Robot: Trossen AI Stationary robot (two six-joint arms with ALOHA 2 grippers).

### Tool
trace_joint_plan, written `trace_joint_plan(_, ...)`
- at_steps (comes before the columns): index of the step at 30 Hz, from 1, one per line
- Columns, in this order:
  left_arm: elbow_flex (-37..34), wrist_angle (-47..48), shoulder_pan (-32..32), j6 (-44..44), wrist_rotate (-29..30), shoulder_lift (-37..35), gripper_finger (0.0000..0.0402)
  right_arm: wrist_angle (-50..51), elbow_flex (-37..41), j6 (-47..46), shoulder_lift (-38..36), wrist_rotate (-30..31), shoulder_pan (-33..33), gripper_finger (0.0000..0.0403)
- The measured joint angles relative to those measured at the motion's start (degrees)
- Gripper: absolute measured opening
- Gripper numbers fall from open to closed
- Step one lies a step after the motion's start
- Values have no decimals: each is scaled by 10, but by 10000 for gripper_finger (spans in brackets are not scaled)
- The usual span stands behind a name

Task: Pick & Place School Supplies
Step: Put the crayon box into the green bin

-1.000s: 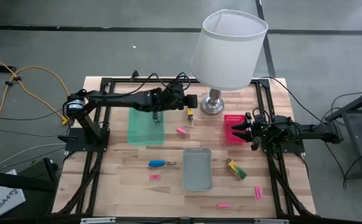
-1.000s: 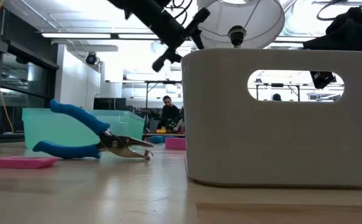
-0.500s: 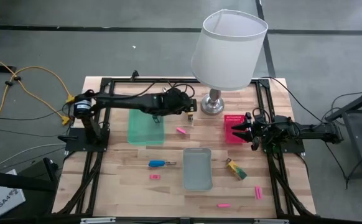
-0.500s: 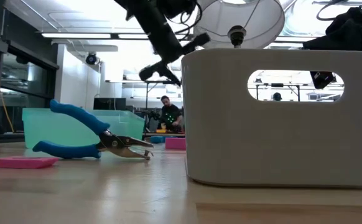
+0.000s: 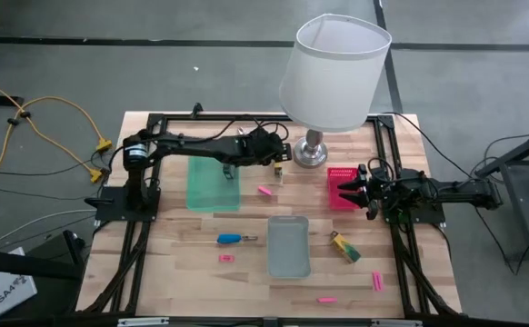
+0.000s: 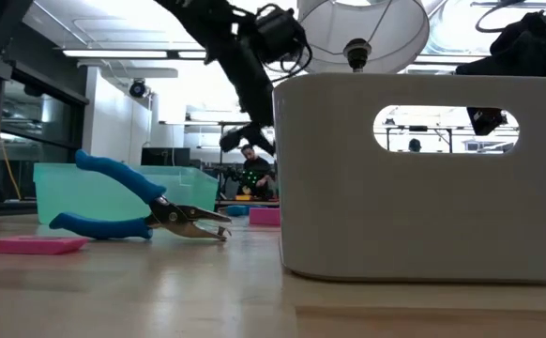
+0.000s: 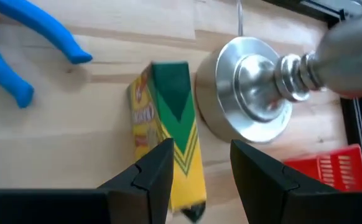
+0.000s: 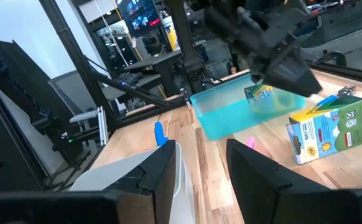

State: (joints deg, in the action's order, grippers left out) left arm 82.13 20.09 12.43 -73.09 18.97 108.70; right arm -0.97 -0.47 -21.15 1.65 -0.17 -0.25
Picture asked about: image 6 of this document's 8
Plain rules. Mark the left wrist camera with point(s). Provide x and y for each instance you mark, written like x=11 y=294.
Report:
x=277 y=30

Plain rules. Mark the green translucent plastic tray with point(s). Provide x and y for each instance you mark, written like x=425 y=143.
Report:
x=66 y=192

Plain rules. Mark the long ceiling light strip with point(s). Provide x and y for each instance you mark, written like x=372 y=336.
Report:
x=442 y=58
x=113 y=54

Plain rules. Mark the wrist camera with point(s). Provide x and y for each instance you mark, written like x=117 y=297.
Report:
x=526 y=33
x=277 y=30

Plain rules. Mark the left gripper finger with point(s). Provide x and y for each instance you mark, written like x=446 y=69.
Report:
x=231 y=139
x=261 y=138

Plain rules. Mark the grey plastic bin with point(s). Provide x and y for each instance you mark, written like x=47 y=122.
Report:
x=329 y=188

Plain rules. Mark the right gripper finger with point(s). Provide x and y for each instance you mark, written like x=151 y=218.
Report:
x=486 y=119

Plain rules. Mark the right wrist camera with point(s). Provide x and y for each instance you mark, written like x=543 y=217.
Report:
x=526 y=33

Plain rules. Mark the round black ceiling camera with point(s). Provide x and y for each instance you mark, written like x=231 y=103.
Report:
x=137 y=88

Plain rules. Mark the black frame background table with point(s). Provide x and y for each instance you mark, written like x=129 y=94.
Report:
x=198 y=124
x=418 y=127

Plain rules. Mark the table lamp white shade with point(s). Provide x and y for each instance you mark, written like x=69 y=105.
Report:
x=395 y=42

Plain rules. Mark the pink eraser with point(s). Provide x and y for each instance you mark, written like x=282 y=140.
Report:
x=34 y=246
x=264 y=217

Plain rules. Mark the person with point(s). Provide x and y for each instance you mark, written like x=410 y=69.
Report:
x=415 y=145
x=259 y=170

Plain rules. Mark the small yellow block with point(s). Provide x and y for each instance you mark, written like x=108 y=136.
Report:
x=244 y=197

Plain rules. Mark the black monitor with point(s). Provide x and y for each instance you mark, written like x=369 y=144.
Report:
x=165 y=156

